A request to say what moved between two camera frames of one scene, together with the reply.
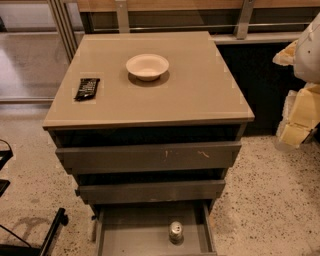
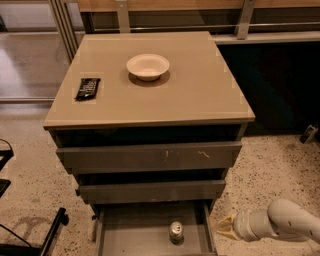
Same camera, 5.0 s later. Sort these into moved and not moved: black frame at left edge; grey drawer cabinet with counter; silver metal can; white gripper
Moved: white gripper
Not moved: black frame at left edge; silver metal can; grey drawer cabinet with counter
